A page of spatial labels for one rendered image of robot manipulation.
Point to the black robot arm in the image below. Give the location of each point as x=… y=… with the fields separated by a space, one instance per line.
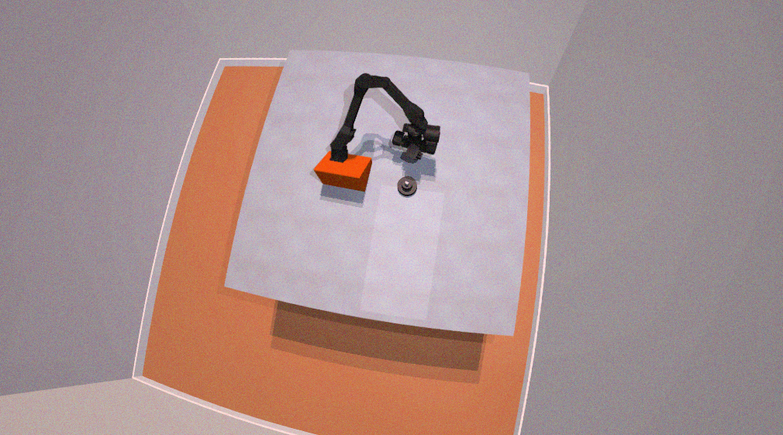
x=415 y=115

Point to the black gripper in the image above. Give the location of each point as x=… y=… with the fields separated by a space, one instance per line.
x=400 y=139

